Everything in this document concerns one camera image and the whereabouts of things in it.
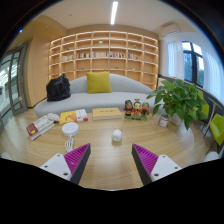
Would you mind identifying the white power strip cable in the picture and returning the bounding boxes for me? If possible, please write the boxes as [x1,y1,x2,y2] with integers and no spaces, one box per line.
[64,134,75,154]

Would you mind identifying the round white power strip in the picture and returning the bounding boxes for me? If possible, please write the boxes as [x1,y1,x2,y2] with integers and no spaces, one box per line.
[61,121,80,138]

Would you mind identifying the dark-framed window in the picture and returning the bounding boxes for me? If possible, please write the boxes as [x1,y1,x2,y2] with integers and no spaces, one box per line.
[181,40,205,88]

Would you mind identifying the lime green chair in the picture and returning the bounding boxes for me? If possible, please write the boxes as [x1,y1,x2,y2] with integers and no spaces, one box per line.
[209,113,224,148]
[196,89,211,121]

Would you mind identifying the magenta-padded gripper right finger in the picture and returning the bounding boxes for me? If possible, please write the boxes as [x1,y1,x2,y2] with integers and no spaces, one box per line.
[131,143,183,186]

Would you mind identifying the white wall air conditioner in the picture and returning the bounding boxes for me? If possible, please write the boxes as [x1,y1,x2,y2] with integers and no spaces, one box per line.
[160,23,182,37]

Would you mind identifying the thick yellow book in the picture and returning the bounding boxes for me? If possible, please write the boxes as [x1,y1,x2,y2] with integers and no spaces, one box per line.
[91,106,124,121]

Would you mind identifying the white book with red print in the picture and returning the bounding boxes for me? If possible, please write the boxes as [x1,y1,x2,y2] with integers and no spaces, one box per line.
[75,108,89,123]

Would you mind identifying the yellow orange thin book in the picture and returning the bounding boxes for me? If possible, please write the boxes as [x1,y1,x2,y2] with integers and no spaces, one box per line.
[58,110,79,126]

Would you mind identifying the wooden wall shelf unit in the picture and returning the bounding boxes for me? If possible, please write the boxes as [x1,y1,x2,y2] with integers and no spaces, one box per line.
[48,30,159,91]

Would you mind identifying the green potted plant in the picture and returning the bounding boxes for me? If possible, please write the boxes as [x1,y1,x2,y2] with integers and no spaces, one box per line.
[145,78,209,131]

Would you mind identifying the three-figure colourful figurine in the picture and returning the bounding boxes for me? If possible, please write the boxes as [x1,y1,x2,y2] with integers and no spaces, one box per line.
[122,98,152,122]

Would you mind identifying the grey curved sofa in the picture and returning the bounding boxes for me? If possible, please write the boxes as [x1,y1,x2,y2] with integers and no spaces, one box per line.
[34,73,164,119]

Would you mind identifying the glass door with frame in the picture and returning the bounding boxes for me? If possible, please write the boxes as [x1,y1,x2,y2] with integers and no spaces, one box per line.
[0,43,29,118]

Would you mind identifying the grey book with red spine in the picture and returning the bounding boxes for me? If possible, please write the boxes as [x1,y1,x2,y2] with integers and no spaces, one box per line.
[25,114,56,141]

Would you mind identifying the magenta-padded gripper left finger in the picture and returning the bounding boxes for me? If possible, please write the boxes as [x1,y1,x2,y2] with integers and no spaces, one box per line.
[39,142,92,185]

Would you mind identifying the white floral patterned pouch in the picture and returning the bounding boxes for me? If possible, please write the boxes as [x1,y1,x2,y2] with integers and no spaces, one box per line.
[46,112,61,123]

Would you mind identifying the small white red cup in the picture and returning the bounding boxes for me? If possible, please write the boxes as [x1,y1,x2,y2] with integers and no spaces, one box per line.
[157,113,170,128]

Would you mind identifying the black bag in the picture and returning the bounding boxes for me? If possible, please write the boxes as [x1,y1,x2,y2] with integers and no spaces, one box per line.
[45,73,72,102]

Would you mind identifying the long ceiling light strip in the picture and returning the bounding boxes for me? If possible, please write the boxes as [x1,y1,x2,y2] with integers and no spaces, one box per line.
[110,1,119,26]

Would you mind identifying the yellow square cushion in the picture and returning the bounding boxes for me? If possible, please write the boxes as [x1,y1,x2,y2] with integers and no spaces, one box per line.
[85,71,113,95]

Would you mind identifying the white sheer curtain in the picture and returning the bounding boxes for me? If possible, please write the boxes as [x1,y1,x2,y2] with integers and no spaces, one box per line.
[166,41,186,80]
[202,49,224,104]

